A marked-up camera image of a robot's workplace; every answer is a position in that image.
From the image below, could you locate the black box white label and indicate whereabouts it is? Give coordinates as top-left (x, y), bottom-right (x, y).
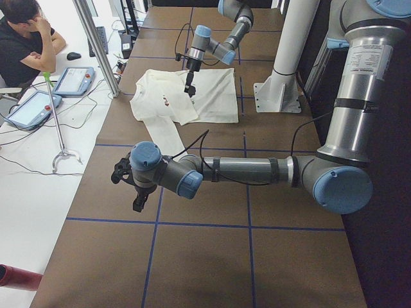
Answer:
top-left (120, 33), bottom-right (133, 59)

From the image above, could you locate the black keyboard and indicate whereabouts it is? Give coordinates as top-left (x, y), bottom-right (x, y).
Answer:
top-left (87, 26), bottom-right (109, 58)

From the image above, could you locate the near blue teach pendant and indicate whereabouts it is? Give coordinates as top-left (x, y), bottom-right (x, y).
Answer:
top-left (4, 90), bottom-right (52, 130)

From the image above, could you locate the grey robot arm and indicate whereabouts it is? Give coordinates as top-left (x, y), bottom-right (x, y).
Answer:
top-left (184, 1), bottom-right (254, 97)
top-left (133, 6), bottom-right (410, 224)

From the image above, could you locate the grey aluminium frame post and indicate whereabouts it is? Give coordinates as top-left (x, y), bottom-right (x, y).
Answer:
top-left (73, 0), bottom-right (120, 98)

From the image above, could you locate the far blue teach pendant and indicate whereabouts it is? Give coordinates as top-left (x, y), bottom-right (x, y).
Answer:
top-left (52, 67), bottom-right (95, 98)

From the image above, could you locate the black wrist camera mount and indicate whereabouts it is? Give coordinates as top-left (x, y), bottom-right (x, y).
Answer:
top-left (110, 152), bottom-right (135, 185)

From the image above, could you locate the red fire extinguisher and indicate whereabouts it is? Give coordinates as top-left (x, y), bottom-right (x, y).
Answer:
top-left (1, 264), bottom-right (43, 291)

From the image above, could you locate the cream long-sleeve cat shirt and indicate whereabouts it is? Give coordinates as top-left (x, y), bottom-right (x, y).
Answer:
top-left (130, 68), bottom-right (238, 158)

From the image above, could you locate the metal reacher grabber stick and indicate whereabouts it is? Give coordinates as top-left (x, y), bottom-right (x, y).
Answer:
top-left (43, 72), bottom-right (82, 174)

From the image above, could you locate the seated person in black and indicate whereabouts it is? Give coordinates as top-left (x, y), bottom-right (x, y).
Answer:
top-left (1, 1), bottom-right (66, 87)

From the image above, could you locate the white pedestal mounting base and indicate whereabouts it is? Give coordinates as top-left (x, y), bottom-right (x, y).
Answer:
top-left (254, 0), bottom-right (320, 114)

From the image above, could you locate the blue teach pendant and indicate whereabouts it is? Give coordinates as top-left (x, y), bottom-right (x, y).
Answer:
top-left (52, 67), bottom-right (95, 98)
top-left (4, 90), bottom-right (52, 130)

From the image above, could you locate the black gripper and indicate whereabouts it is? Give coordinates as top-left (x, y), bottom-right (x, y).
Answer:
top-left (132, 185), bottom-right (157, 212)
top-left (184, 58), bottom-right (201, 96)

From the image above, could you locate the black computer mouse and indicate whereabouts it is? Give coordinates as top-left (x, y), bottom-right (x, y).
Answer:
top-left (66, 52), bottom-right (82, 61)

